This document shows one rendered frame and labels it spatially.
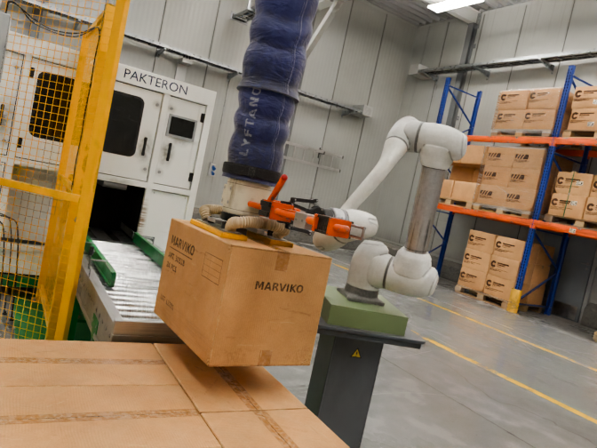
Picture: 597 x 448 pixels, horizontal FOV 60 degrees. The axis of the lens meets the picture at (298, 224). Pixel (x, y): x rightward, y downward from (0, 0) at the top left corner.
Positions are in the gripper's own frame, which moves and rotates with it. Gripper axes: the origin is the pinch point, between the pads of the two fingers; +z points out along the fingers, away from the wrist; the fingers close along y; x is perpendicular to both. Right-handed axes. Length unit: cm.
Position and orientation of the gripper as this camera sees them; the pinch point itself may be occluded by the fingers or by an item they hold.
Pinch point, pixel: (278, 211)
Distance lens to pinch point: 175.7
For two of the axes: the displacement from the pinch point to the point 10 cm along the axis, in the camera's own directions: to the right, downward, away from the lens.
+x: -4.8, -1.6, 8.6
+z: -8.5, -1.3, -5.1
